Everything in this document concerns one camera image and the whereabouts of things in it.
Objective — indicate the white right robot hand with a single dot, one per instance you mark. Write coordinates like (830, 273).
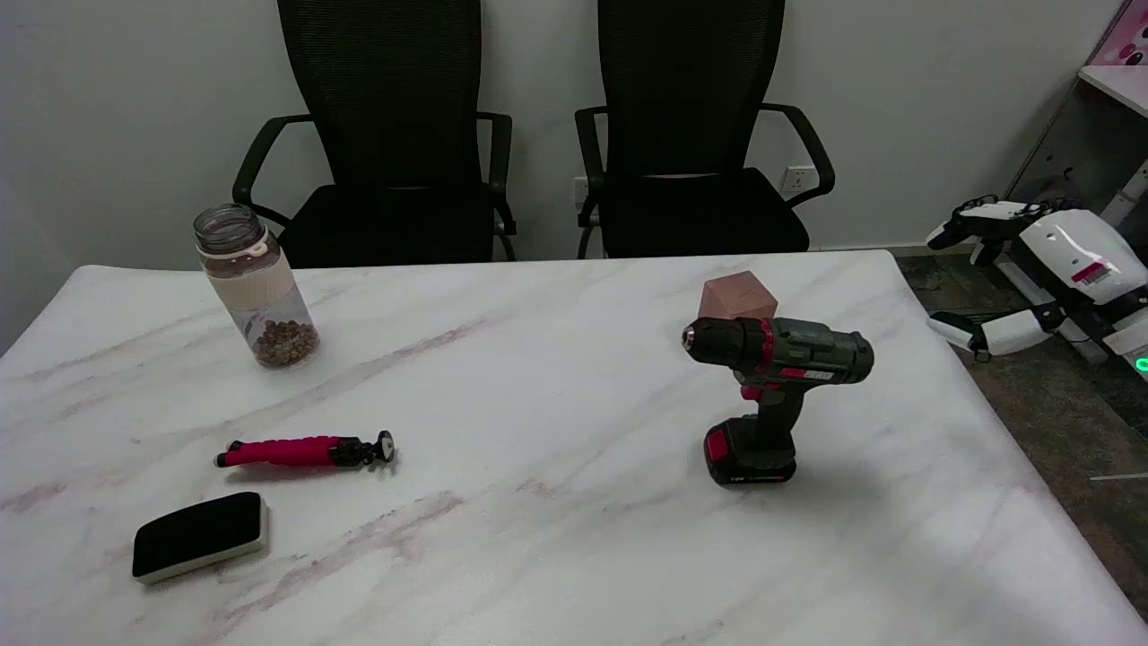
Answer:
(1076, 247)

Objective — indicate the white desk with cartoon panel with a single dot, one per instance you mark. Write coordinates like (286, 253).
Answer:
(1090, 144)

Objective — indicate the pink poster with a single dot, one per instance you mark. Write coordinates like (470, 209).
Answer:
(1126, 36)

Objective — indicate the pink cube block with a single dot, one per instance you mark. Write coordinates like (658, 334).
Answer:
(740, 294)

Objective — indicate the black mesh office chair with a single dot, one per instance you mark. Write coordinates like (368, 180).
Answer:
(691, 108)
(386, 108)

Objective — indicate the pink mini tripod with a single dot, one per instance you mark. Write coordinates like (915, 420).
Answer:
(287, 450)

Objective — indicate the clear jar with beans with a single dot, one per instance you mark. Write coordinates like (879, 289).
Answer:
(260, 287)

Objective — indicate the black whiteboard eraser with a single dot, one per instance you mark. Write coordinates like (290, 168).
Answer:
(197, 534)

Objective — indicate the white wall socket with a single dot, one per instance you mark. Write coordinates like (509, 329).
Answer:
(796, 181)
(581, 191)

